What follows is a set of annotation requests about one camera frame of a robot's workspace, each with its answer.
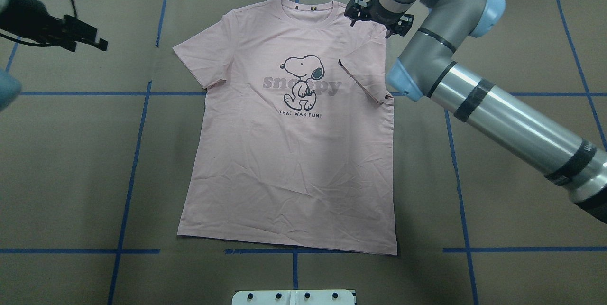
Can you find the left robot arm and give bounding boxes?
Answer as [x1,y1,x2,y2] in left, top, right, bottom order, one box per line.
[0,0,109,52]

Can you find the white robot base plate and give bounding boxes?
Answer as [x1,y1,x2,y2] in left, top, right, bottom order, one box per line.
[231,288,357,305]

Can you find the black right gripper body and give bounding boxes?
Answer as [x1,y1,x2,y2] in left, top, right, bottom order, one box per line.
[344,0,414,38]

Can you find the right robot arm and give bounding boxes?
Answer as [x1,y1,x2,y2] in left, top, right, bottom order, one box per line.
[345,0,607,222]

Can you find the pink Snoopy t-shirt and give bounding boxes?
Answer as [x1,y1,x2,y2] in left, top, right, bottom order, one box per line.
[173,0,397,256]

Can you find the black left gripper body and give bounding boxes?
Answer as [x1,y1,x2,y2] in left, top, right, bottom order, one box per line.
[0,0,108,52]

